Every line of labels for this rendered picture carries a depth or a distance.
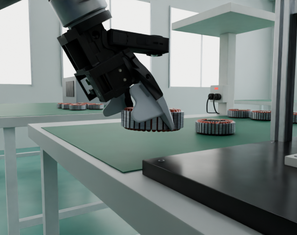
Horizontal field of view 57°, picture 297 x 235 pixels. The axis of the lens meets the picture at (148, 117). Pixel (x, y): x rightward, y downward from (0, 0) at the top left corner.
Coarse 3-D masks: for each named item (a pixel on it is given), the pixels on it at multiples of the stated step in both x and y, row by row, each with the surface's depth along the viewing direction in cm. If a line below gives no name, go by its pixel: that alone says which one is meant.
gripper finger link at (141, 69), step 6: (132, 60) 41; (138, 60) 41; (138, 66) 41; (144, 66) 41; (138, 72) 40; (144, 72) 41; (150, 72) 41; (138, 78) 41; (144, 78) 41; (150, 78) 41; (144, 84) 41; (150, 84) 41; (156, 84) 41; (150, 90) 41; (156, 90) 41; (156, 96) 41
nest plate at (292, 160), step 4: (288, 156) 35; (292, 156) 35; (296, 156) 35; (284, 160) 36; (288, 160) 35; (292, 160) 35; (296, 160) 34; (284, 164) 36; (288, 164) 35; (292, 164) 35; (296, 164) 34
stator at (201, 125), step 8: (200, 120) 77; (208, 120) 81; (216, 120) 81; (224, 120) 79; (232, 120) 76; (200, 128) 75; (208, 128) 73; (216, 128) 72; (224, 128) 72; (232, 128) 74
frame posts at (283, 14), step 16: (288, 0) 51; (288, 16) 51; (288, 32) 51; (288, 48) 51; (288, 64) 52; (272, 80) 54; (288, 80) 52; (272, 96) 54; (288, 96) 52; (272, 112) 54; (288, 112) 54; (272, 128) 55; (288, 128) 54
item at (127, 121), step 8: (128, 112) 45; (176, 112) 45; (128, 120) 45; (152, 120) 43; (160, 120) 43; (176, 120) 45; (128, 128) 46; (136, 128) 44; (144, 128) 43; (152, 128) 43; (160, 128) 43; (168, 128) 44; (176, 128) 45
